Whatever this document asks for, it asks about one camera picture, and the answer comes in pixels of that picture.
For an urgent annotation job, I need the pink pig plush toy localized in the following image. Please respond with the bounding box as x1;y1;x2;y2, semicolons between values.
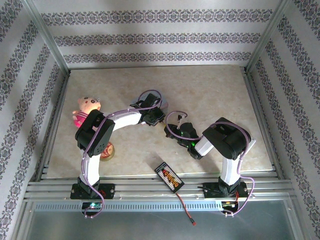
72;96;103;130

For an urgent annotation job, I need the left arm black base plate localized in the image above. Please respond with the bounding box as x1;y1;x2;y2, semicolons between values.
69;183;116;200

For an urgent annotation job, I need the grey slotted cable duct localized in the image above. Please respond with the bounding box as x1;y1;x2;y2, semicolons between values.
32;201;292;213

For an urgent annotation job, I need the grey metal panel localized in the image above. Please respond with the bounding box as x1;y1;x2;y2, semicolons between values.
14;199;309;240

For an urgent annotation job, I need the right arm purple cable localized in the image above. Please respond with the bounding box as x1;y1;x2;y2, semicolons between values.
165;111;256;218

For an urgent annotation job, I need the pale blue cartoon tin box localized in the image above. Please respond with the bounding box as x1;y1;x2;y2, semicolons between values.
129;96;169;115

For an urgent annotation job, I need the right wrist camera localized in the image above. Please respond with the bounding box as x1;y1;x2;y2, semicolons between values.
176;113;188;129

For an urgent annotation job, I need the aluminium corner post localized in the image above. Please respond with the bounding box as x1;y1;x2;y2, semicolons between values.
23;0;71;74
244;0;292;73

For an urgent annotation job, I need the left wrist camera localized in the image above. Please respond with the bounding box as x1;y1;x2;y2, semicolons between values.
142;92;162;109

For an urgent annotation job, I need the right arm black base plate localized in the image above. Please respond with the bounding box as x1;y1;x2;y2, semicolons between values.
202;181;249;200

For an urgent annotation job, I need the round red gold tin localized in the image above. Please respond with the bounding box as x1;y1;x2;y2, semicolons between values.
99;141;116;162

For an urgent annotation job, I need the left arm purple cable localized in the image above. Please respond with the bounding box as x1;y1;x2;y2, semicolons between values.
81;89;163;220

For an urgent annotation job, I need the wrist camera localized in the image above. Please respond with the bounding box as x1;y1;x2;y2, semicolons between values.
142;92;162;109
176;113;188;129

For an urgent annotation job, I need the aluminium rail base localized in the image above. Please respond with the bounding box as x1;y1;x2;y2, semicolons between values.
23;173;295;201

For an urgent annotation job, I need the red black wire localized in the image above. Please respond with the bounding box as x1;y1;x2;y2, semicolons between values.
175;191;197;227

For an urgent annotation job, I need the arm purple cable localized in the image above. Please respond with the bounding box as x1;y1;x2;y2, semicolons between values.
165;111;256;218
81;89;163;220

